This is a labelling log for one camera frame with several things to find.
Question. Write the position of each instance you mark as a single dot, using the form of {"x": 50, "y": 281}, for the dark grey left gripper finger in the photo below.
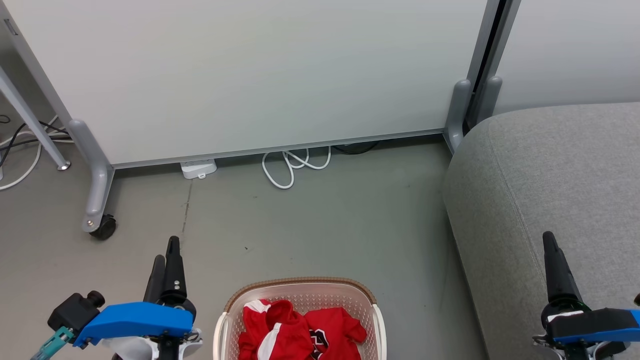
{"x": 174, "y": 265}
{"x": 155, "y": 280}

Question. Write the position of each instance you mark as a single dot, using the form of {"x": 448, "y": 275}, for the grey metal table leg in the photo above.
{"x": 30, "y": 120}

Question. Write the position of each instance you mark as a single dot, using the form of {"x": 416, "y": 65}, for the red shorts with white stripe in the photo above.
{"x": 272, "y": 325}

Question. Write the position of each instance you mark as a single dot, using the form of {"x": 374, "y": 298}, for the grey fabric sofa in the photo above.
{"x": 555, "y": 180}

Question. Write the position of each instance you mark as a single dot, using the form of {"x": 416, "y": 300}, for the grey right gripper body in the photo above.
{"x": 565, "y": 305}

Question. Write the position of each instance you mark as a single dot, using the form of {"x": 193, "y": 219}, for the white plastic laundry basket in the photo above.
{"x": 310, "y": 292}

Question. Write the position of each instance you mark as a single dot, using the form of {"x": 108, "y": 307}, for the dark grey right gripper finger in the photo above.
{"x": 559, "y": 275}

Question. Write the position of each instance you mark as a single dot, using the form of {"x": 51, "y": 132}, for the red jersey with black print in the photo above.
{"x": 332, "y": 330}

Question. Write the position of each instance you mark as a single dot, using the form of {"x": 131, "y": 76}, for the grey partition foot with caster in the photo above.
{"x": 97, "y": 175}

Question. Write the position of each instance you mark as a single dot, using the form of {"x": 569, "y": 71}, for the black caster wheel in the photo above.
{"x": 104, "y": 227}

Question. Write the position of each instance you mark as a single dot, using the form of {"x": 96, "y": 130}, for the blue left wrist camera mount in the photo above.
{"x": 135, "y": 319}

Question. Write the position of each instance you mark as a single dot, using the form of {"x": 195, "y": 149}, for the large white partition panel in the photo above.
{"x": 250, "y": 70}

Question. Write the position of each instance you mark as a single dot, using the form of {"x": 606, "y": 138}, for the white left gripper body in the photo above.
{"x": 150, "y": 349}

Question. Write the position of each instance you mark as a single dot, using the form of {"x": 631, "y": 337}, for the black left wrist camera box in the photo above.
{"x": 75, "y": 310}

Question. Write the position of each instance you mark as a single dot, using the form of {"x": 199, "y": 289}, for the grey upright partition foot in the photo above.
{"x": 457, "y": 112}
{"x": 488, "y": 97}

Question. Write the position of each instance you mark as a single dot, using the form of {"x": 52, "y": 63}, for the black blue right wrist camera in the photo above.
{"x": 595, "y": 325}

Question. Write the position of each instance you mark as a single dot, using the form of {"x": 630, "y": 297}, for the narrow white partition panel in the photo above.
{"x": 570, "y": 50}

